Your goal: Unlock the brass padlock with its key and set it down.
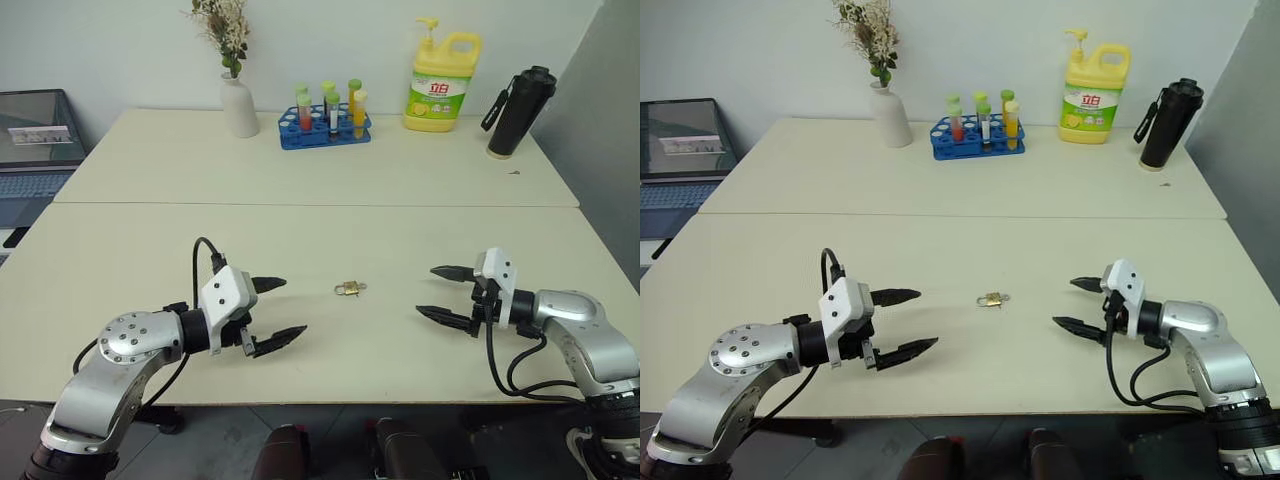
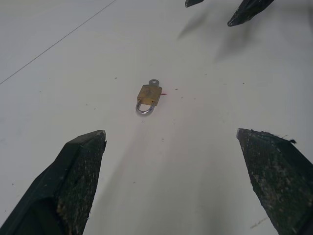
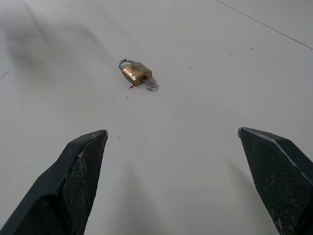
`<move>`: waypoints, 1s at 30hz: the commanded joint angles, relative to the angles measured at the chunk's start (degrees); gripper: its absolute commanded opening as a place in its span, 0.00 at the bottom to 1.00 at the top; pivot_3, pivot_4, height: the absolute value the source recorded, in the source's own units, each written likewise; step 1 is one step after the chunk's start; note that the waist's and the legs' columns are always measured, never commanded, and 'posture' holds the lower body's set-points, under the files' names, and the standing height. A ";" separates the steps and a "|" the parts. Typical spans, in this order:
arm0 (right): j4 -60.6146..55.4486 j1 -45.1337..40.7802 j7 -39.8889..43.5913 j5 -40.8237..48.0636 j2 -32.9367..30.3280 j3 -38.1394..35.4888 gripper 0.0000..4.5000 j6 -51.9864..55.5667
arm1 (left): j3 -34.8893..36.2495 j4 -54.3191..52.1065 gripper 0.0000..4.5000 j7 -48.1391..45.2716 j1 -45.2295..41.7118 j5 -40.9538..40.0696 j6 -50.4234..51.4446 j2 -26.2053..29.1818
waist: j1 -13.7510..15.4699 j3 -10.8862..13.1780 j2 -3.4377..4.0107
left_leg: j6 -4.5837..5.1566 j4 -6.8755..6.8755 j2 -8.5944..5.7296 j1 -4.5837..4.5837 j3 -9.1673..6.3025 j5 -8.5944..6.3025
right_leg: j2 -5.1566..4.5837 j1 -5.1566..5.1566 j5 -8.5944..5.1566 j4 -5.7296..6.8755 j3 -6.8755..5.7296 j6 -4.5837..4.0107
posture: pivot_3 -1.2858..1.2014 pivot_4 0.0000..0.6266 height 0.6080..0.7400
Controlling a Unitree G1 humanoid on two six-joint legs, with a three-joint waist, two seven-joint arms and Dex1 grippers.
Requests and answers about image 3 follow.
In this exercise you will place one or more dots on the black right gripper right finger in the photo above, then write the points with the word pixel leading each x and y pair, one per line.
pixel 281 181

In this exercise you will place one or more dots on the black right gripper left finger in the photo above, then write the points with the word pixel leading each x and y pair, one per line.
pixel 61 186

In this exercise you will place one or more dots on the silver key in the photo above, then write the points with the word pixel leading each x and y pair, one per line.
pixel 149 84

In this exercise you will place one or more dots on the brass padlock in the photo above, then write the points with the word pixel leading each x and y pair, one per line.
pixel 135 71

